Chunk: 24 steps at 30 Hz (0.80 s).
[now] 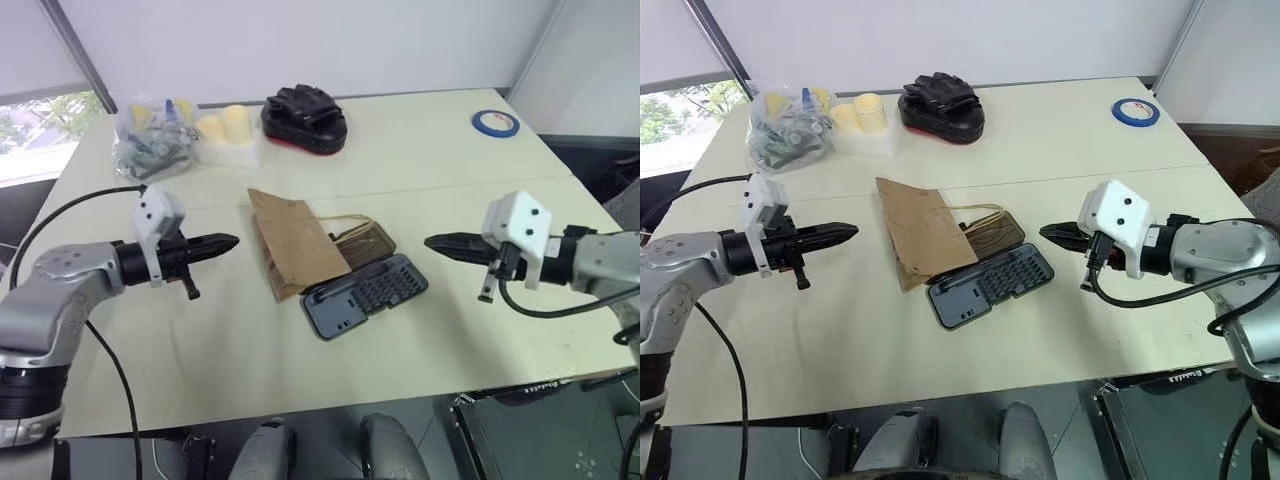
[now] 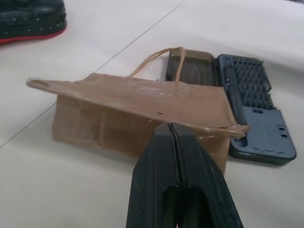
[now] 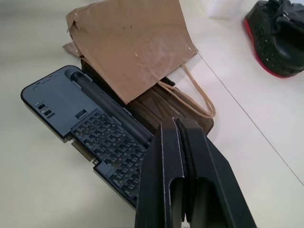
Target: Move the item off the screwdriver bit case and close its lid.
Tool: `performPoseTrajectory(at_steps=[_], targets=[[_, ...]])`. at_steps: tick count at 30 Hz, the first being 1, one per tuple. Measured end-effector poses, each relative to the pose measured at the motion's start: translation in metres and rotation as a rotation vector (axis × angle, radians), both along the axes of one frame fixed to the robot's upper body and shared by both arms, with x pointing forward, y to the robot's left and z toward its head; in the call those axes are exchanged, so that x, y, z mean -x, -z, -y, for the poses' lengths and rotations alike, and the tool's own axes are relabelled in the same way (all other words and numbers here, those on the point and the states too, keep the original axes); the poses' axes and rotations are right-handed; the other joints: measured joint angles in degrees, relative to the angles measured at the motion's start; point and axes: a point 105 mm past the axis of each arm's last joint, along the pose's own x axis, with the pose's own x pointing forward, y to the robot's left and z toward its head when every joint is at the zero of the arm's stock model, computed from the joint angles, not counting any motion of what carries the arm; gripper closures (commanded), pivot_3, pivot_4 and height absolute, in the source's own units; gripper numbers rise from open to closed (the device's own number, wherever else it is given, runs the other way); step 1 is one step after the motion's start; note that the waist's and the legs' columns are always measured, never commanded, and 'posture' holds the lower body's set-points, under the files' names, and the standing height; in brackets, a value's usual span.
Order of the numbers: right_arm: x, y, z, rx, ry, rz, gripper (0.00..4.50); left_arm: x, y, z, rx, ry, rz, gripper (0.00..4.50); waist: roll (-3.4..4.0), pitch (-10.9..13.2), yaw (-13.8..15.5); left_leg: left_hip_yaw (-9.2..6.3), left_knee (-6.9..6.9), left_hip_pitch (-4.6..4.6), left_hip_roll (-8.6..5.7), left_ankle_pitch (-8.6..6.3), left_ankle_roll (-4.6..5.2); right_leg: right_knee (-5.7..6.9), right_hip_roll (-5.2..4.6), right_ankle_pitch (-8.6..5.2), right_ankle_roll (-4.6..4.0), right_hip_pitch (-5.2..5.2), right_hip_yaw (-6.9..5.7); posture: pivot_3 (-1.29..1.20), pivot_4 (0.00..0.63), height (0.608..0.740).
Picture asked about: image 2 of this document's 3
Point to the black shoe with red sole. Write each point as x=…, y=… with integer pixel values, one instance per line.
x=28, y=19

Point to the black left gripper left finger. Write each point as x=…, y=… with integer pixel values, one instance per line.
x=152, y=171

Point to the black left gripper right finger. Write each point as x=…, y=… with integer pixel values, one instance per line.
x=202, y=175

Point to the dark blue plastic case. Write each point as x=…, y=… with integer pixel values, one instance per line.
x=251, y=102

